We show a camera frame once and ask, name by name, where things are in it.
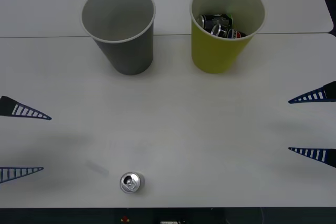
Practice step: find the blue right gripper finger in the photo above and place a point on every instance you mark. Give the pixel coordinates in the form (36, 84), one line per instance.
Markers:
(330, 91)
(331, 157)

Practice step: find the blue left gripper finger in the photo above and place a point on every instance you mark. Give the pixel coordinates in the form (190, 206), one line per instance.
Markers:
(5, 104)
(38, 169)

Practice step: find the silver drink can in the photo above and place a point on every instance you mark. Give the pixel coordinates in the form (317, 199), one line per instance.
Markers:
(131, 182)

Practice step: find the red round button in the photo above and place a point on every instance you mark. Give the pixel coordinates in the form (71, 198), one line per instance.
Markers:
(125, 219)

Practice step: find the blue and red can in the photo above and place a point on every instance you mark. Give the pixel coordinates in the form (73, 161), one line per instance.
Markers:
(235, 34)

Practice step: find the yellow-green plastic bin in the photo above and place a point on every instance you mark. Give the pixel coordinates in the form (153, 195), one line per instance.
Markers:
(215, 53)

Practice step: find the black can with silver top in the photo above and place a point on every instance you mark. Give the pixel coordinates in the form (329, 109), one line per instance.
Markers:
(219, 30)

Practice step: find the grey plastic bin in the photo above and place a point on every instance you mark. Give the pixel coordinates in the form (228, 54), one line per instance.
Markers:
(131, 56)

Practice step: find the black can with green end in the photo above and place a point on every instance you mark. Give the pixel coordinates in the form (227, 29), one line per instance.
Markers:
(215, 19)

